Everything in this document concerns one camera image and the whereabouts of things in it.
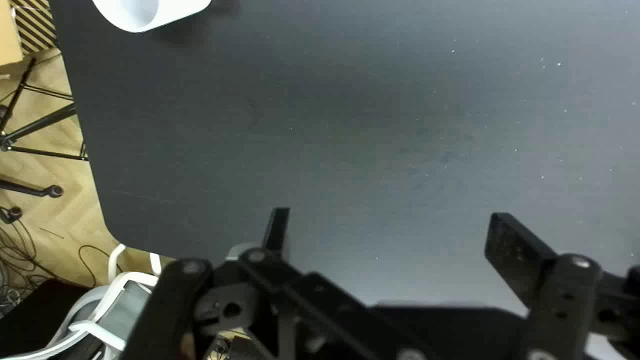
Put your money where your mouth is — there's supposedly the black tripod stand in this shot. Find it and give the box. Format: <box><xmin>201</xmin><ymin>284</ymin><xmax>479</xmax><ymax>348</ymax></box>
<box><xmin>0</xmin><ymin>56</ymin><xmax>90</xmax><ymax>202</ymax></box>

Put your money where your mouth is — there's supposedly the striped cardboard box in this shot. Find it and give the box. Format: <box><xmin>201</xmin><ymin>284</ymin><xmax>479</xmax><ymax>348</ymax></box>
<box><xmin>0</xmin><ymin>0</ymin><xmax>64</xmax><ymax>67</ymax></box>

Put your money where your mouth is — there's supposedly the white flask with lid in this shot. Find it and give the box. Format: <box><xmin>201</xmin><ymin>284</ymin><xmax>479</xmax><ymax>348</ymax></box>
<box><xmin>90</xmin><ymin>0</ymin><xmax>211</xmax><ymax>34</ymax></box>

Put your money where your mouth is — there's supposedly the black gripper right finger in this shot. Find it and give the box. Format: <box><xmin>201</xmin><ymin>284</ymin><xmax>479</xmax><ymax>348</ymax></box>
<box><xmin>484</xmin><ymin>211</ymin><xmax>640</xmax><ymax>360</ymax></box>

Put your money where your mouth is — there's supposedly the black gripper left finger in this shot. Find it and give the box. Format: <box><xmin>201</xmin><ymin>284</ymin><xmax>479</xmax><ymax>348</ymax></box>
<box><xmin>121</xmin><ymin>205</ymin><xmax>428</xmax><ymax>360</ymax></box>

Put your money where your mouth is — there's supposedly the white cable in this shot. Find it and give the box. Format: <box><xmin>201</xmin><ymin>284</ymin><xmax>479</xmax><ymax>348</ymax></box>
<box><xmin>26</xmin><ymin>242</ymin><xmax>165</xmax><ymax>360</ymax></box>

